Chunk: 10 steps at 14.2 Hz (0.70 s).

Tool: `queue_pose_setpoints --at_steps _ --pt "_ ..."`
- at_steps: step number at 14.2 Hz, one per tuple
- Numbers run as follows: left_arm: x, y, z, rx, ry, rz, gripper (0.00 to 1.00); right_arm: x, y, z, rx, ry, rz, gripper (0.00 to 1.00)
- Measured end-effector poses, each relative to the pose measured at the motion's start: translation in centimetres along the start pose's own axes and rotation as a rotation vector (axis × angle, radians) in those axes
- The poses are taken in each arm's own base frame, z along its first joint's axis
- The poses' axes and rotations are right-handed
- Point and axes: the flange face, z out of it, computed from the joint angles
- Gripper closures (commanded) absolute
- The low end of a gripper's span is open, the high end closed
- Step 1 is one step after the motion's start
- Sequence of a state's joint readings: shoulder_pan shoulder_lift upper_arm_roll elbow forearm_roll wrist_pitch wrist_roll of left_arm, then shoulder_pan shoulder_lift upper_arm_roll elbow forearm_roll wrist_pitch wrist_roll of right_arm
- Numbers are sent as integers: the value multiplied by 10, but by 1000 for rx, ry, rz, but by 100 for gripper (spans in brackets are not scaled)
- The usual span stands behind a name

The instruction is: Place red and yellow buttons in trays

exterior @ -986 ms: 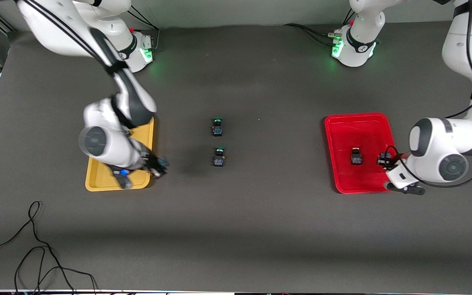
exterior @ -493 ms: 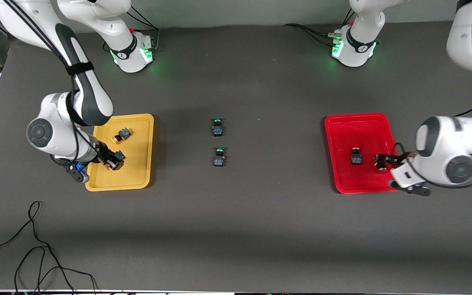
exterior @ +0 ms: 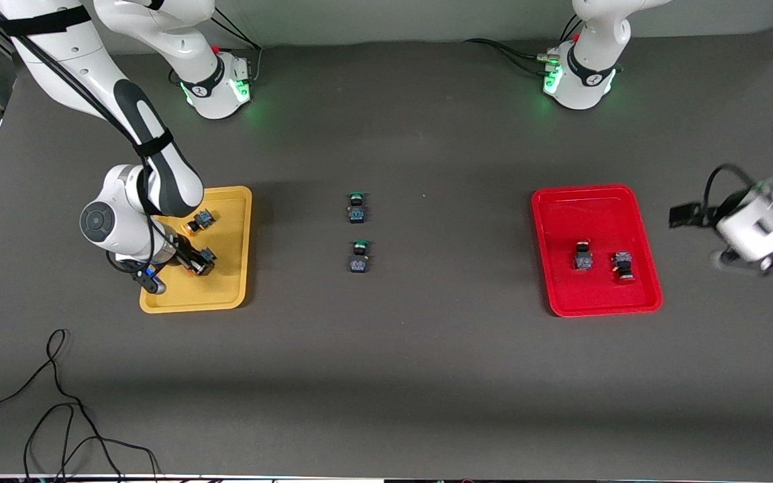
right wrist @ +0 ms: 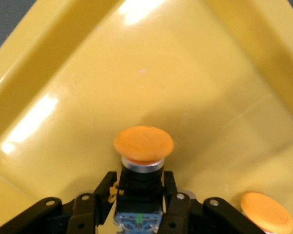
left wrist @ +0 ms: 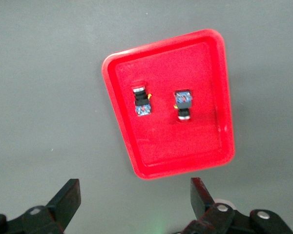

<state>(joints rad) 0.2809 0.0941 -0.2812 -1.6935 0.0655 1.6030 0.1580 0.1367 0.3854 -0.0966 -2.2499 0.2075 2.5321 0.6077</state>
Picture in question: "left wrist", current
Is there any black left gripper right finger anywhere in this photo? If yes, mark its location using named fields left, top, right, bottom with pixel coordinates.
left=180, top=177, right=293, bottom=234

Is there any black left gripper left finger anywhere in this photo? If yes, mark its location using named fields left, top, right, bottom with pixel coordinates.
left=0, top=178, right=82, bottom=234

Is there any red mushroom push button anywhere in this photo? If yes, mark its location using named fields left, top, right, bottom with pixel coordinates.
left=131, top=80, right=153, bottom=117
left=173, top=89, right=193, bottom=122

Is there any red plastic tray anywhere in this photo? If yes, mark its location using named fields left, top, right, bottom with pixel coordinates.
left=101, top=28, right=236, bottom=181

